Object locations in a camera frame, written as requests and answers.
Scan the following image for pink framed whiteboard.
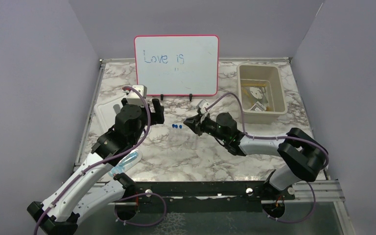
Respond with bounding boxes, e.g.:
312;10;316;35
134;35;219;96

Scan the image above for small bag black granules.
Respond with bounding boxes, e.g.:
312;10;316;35
250;101;268;112

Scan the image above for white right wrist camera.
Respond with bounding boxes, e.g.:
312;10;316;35
196;99;211;114

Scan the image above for beige plastic bin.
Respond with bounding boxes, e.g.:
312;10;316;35
237;64;288;124

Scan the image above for bag of filter paper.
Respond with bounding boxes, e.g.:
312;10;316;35
249;87;268;104

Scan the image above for white plastic container lid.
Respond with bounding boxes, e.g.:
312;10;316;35
94;95;124;134

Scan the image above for blue item blister pack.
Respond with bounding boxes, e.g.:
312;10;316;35
107;149;143;177

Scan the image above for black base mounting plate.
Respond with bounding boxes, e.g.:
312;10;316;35
114;181;295;215

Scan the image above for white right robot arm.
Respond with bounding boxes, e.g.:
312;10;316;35
184;113;329;199

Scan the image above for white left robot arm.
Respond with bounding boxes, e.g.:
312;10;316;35
27;98;165;235

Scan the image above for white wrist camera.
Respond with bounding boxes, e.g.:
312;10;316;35
124;85;147;108
196;99;211;114

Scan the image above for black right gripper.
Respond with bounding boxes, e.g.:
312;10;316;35
184;113;228;143

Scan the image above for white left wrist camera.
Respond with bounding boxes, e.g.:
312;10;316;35
124;85;147;108

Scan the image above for yellow rubber tubing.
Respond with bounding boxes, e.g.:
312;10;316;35
244;86;268;104

